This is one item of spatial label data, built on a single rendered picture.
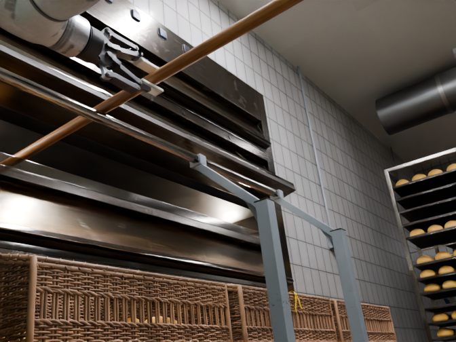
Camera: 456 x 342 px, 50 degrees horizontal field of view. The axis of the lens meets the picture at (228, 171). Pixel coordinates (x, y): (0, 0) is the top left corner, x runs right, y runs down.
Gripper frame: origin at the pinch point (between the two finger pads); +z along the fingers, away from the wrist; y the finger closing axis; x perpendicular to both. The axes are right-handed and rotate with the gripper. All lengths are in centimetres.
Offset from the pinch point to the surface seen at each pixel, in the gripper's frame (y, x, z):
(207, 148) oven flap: -20, -40, 73
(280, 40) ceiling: -140, -48, 177
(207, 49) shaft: 2.1, 18.7, -0.3
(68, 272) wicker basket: 49, -4, -19
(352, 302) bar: 50, 4, 84
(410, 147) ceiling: -140, -44, 432
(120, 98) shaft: 1.6, -9.6, -1.0
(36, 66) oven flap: -20.7, -38.7, -6.8
